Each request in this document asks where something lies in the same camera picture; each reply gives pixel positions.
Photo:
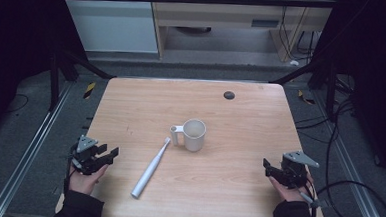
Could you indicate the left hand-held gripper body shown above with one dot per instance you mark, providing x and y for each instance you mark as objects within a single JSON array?
[{"x": 85, "y": 159}]

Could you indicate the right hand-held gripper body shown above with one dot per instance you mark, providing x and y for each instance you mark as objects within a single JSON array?
[{"x": 294, "y": 172}]

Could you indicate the white electric toothbrush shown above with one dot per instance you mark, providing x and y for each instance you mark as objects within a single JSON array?
[{"x": 149, "y": 171}]

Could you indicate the person's right hand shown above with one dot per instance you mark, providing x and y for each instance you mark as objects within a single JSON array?
[{"x": 291, "y": 194}]

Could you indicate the person's left hand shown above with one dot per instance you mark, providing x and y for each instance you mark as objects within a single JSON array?
[{"x": 83, "y": 183}]

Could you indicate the yellow black striped tape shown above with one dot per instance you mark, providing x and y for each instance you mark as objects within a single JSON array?
[
  {"x": 305, "y": 97},
  {"x": 89, "y": 90}
]

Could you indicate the dark round table grommet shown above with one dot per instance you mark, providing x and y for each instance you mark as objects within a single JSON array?
[{"x": 229, "y": 95}]

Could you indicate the black metal stand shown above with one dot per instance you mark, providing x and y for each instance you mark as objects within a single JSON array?
[
  {"x": 54, "y": 81},
  {"x": 330, "y": 92}
]

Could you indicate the small white floor object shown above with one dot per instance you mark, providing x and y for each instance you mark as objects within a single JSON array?
[{"x": 294, "y": 63}]

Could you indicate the white cabinet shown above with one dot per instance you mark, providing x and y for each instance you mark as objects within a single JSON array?
[{"x": 115, "y": 27}]

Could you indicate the black curtain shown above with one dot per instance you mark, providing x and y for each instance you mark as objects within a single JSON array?
[
  {"x": 17, "y": 46},
  {"x": 377, "y": 64}
]

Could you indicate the light wooden desk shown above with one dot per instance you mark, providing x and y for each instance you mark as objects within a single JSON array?
[{"x": 219, "y": 16}]

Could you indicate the metal floor rail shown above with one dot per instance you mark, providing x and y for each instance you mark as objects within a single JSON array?
[
  {"x": 354, "y": 170},
  {"x": 28, "y": 153}
]

